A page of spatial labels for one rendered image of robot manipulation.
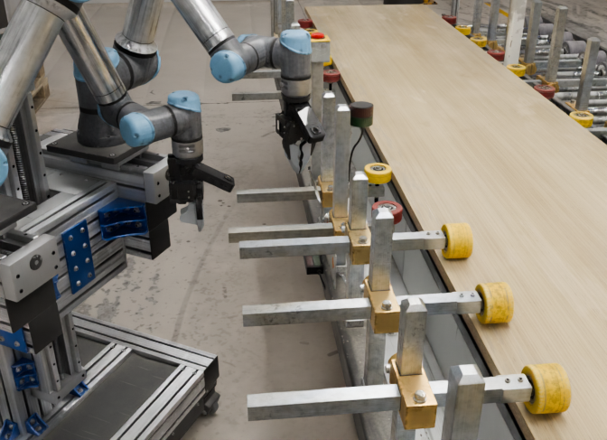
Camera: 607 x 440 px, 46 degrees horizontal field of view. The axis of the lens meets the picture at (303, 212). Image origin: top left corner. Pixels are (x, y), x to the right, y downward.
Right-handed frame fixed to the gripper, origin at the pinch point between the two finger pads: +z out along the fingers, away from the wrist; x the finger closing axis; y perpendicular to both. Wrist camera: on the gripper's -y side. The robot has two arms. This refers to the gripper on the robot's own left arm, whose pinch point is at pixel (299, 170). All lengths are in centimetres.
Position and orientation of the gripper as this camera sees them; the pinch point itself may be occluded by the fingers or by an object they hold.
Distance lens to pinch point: 184.9
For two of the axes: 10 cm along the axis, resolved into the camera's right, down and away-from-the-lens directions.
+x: -9.0, 2.0, -3.9
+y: -4.4, -4.1, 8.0
